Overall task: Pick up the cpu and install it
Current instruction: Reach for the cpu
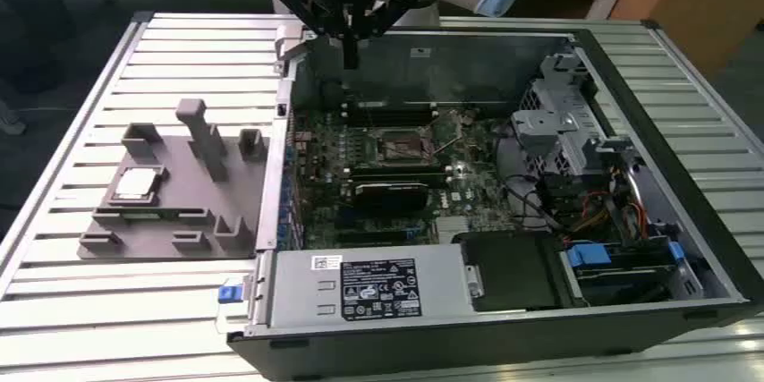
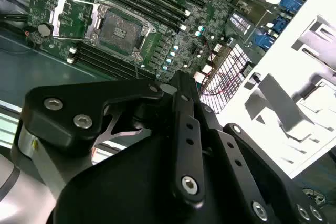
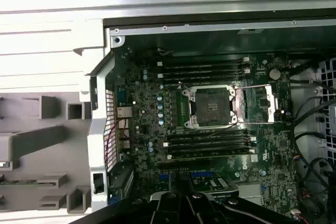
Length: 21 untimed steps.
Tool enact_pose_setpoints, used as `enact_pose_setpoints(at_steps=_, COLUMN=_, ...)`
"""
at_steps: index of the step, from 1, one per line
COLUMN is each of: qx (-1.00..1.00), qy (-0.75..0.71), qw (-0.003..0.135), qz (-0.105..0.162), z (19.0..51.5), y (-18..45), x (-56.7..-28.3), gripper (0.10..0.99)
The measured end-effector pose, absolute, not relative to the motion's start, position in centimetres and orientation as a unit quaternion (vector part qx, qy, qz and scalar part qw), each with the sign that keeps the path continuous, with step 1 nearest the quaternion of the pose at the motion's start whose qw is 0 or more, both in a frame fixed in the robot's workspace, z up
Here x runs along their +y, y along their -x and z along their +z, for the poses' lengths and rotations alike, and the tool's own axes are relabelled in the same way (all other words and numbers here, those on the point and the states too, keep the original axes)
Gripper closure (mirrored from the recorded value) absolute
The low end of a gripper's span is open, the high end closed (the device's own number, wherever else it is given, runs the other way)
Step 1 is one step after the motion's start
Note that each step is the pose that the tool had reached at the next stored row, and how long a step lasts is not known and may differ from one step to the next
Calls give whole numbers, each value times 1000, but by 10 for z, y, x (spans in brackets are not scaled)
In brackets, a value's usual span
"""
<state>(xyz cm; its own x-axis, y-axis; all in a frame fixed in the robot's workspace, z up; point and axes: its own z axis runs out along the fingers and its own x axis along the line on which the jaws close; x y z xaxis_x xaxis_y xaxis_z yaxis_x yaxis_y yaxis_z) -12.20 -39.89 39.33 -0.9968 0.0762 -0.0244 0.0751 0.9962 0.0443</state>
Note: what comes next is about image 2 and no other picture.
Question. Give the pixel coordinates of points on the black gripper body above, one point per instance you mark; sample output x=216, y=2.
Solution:
x=126, y=190

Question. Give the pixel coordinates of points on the metal socket cover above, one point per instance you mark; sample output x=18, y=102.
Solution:
x=56, y=16

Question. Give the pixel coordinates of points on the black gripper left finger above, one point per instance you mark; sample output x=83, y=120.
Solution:
x=65, y=108

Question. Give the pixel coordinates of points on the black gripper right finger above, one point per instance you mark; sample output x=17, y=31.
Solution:
x=262, y=176

